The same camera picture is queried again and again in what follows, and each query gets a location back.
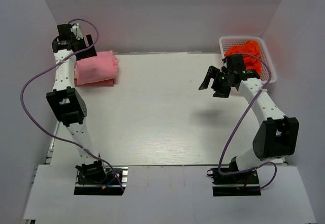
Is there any pink t shirt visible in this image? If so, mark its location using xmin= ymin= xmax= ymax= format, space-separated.
xmin=75 ymin=50 xmax=118 ymax=83

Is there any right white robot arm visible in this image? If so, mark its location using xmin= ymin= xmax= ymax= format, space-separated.
xmin=199 ymin=53 xmax=299 ymax=175

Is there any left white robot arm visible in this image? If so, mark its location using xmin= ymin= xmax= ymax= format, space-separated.
xmin=46 ymin=23 xmax=99 ymax=164

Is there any folded salmon t shirt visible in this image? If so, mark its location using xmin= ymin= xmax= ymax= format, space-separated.
xmin=74 ymin=72 xmax=115 ymax=87

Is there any orange t shirt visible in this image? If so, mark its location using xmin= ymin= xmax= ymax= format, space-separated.
xmin=224 ymin=41 xmax=262 ymax=75

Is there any white plastic basket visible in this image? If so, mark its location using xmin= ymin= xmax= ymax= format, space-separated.
xmin=219 ymin=36 xmax=277 ymax=83

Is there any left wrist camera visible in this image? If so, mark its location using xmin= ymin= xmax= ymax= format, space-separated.
xmin=71 ymin=23 xmax=83 ymax=40

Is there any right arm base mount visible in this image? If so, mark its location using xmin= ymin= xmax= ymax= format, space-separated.
xmin=206 ymin=168 xmax=261 ymax=197

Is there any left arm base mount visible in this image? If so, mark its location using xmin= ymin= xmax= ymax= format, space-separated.
xmin=74 ymin=161 xmax=128 ymax=196

